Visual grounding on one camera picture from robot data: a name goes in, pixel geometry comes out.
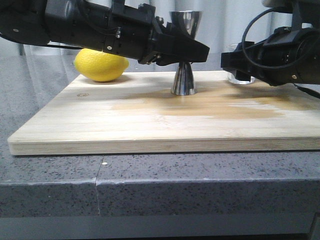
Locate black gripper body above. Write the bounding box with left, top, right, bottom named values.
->
left=102, top=0, right=175, bottom=66
left=254, top=28, right=320, bottom=86

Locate wooden cutting board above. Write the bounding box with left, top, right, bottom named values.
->
left=8, top=71, right=320, bottom=156

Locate black cutting board handle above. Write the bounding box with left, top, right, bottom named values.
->
left=294, top=84, right=320, bottom=99

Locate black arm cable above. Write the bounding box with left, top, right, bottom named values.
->
left=241, top=6, right=291, bottom=70
left=46, top=41, right=83, bottom=50

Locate steel double jigger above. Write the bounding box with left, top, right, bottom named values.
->
left=170, top=10, right=202, bottom=96

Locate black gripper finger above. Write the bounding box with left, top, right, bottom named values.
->
left=220, top=41, right=263, bottom=81
left=156, top=22, right=210, bottom=66

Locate small glass beaker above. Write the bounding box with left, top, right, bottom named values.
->
left=226, top=43, right=256, bottom=85

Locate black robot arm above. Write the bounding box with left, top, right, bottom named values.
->
left=0, top=0, right=210, bottom=66

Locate grey curtain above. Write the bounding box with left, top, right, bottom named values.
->
left=17, top=0, right=320, bottom=57

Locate yellow lemon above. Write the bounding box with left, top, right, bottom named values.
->
left=73, top=48, right=129, bottom=82

